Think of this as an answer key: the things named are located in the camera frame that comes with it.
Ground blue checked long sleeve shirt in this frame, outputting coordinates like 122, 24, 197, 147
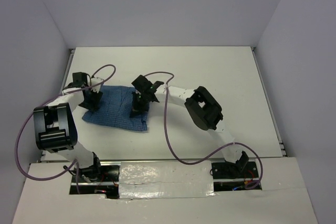
82, 86, 148, 132

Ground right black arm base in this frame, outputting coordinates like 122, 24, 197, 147
209, 153, 261, 192

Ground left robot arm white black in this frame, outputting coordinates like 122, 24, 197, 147
33, 72, 103, 182

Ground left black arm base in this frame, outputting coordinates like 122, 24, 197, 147
69, 163, 121, 200

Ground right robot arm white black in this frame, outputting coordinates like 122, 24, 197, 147
130, 75, 249, 178

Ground silver tape sheet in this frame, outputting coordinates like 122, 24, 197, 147
118, 161, 215, 199

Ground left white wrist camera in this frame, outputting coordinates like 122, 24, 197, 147
90, 77, 104, 92

